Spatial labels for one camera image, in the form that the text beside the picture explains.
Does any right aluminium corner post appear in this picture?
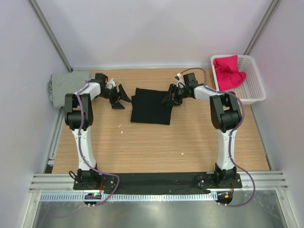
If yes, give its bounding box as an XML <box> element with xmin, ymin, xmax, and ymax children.
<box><xmin>244</xmin><ymin>0</ymin><xmax>282</xmax><ymax>55</ymax></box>

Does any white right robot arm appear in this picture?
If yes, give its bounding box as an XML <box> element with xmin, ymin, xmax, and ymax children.
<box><xmin>161</xmin><ymin>73</ymin><xmax>242</xmax><ymax>188</ymax></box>

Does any black t shirt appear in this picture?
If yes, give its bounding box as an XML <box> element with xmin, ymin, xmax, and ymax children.
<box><xmin>130</xmin><ymin>88</ymin><xmax>172</xmax><ymax>125</ymax></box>

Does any aluminium corner post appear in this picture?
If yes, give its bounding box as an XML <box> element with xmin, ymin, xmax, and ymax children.
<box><xmin>28</xmin><ymin>0</ymin><xmax>73</xmax><ymax>72</ymax></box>
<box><xmin>244</xmin><ymin>0</ymin><xmax>282</xmax><ymax>55</ymax></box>

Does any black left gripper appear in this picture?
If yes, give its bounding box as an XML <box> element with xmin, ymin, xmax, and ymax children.
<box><xmin>98</xmin><ymin>85</ymin><xmax>132</xmax><ymax>109</ymax></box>

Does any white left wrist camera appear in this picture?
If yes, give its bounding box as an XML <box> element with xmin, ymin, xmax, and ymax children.
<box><xmin>106</xmin><ymin>78</ymin><xmax>118</xmax><ymax>89</ymax></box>

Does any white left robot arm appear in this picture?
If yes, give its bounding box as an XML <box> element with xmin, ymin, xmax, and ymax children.
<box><xmin>64</xmin><ymin>73</ymin><xmax>131</xmax><ymax>190</ymax></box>

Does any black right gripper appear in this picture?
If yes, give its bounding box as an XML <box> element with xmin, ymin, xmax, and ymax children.
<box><xmin>161</xmin><ymin>84</ymin><xmax>188</xmax><ymax>107</ymax></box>

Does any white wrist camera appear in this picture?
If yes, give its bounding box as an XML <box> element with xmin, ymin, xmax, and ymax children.
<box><xmin>175</xmin><ymin>73</ymin><xmax>185</xmax><ymax>88</ymax></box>
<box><xmin>106</xmin><ymin>78</ymin><xmax>118</xmax><ymax>89</ymax></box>

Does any white slotted cable duct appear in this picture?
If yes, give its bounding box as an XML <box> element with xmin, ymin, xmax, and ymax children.
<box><xmin>40</xmin><ymin>192</ymin><xmax>218</xmax><ymax>202</ymax></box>

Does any aluminium frame rail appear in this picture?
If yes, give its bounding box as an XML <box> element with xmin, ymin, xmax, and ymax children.
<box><xmin>29</xmin><ymin>171</ymin><xmax>287</xmax><ymax>194</ymax></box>

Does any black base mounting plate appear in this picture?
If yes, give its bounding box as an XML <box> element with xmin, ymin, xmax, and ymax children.
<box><xmin>68</xmin><ymin>170</ymin><xmax>242</xmax><ymax>195</ymax></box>

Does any left aluminium corner post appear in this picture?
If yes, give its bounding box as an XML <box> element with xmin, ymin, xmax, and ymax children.
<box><xmin>28</xmin><ymin>0</ymin><xmax>73</xmax><ymax>72</ymax></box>

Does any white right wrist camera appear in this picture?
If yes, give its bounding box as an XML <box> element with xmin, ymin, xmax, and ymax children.
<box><xmin>175</xmin><ymin>73</ymin><xmax>185</xmax><ymax>88</ymax></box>

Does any pink t shirt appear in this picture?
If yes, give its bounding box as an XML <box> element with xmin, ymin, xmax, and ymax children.
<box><xmin>213</xmin><ymin>55</ymin><xmax>247</xmax><ymax>91</ymax></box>

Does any grey folded t shirt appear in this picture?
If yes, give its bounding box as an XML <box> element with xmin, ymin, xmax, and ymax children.
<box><xmin>47</xmin><ymin>71</ymin><xmax>94</xmax><ymax>108</ymax></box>

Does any white plastic laundry basket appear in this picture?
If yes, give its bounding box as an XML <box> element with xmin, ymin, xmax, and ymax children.
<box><xmin>210</xmin><ymin>54</ymin><xmax>267</xmax><ymax>105</ymax></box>

